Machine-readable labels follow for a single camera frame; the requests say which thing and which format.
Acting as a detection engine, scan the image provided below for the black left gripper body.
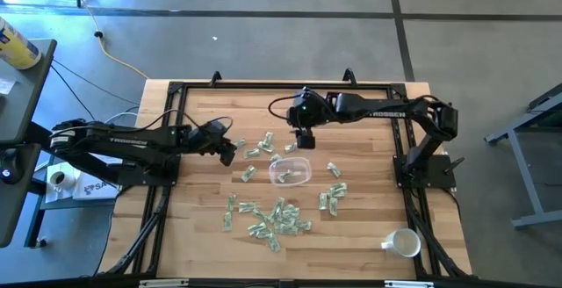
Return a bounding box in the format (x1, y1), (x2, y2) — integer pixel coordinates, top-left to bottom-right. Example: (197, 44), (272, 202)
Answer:
(188, 123), (234, 156)

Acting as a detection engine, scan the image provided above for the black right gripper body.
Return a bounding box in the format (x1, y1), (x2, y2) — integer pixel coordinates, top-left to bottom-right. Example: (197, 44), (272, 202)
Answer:
(287, 90), (325, 130)

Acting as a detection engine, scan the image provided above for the clear plastic container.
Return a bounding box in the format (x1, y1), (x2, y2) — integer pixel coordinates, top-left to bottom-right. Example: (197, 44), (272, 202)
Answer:
(268, 156), (313, 188)

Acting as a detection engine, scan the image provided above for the white printed box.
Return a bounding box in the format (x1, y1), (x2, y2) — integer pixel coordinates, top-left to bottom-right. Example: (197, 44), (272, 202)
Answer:
(72, 152), (125, 202)

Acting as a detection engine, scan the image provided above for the white mug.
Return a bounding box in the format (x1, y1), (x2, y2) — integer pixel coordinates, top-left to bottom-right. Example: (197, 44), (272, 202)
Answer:
(380, 227), (422, 259)

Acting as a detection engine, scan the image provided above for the black lever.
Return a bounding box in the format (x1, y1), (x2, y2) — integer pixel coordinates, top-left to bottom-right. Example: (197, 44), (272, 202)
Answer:
(443, 155), (466, 176)

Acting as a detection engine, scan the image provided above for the dark low cart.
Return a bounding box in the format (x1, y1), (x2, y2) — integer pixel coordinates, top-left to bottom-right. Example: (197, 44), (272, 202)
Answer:
(24, 147), (122, 249)

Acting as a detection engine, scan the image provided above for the black diagonal desk strut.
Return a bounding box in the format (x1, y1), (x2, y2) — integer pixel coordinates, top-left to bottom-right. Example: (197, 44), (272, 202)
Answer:
(24, 120), (122, 186)

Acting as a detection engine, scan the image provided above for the dark grey desk top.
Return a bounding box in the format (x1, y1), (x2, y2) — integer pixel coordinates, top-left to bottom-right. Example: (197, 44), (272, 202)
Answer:
(0, 37), (58, 145)

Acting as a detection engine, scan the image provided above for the black mouse with green light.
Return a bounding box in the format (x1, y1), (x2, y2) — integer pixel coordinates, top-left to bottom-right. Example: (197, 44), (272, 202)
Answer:
(0, 147), (24, 185)

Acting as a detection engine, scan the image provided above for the dark grey desk panel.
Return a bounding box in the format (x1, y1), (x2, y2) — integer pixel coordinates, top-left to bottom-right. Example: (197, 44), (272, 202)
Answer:
(0, 142), (43, 248)

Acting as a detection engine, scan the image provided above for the yellow wipes canister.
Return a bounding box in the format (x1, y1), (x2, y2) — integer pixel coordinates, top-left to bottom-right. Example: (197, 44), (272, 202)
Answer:
(0, 15), (43, 70)

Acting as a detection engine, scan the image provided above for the grey metal table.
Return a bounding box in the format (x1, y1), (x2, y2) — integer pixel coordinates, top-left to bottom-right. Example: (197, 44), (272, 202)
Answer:
(484, 83), (562, 231)

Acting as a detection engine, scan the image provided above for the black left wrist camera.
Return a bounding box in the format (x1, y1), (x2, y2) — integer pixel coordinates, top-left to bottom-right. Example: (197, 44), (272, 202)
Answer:
(205, 119), (232, 142)

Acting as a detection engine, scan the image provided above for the black aluminium table frame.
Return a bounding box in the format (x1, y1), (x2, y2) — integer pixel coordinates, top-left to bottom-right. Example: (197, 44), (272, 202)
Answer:
(94, 68), (473, 288)

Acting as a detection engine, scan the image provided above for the black right camera cable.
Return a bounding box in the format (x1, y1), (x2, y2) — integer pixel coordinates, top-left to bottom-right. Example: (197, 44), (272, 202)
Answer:
(267, 86), (335, 126)

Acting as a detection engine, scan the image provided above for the black camera cable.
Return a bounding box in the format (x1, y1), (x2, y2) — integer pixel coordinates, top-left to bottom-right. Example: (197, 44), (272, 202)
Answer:
(140, 108), (234, 138)
(267, 86), (335, 126)

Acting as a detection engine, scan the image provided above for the black left camera cable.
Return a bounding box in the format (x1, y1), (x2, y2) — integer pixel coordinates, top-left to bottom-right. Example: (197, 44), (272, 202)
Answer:
(140, 108), (234, 138)

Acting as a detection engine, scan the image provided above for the white cable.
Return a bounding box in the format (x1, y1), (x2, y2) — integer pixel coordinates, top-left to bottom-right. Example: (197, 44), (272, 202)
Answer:
(104, 110), (142, 126)

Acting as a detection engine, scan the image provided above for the black floor cable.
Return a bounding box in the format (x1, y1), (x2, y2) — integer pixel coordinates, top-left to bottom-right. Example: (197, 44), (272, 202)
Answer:
(49, 65), (97, 121)
(50, 58), (142, 106)

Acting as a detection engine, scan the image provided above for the silver metal bracket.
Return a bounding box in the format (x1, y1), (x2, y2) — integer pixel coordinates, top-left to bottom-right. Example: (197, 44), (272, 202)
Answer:
(138, 278), (191, 288)
(384, 279), (436, 288)

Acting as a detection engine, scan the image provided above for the yellow floor cable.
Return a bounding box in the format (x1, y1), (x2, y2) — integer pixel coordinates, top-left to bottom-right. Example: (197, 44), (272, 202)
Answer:
(55, 0), (151, 80)

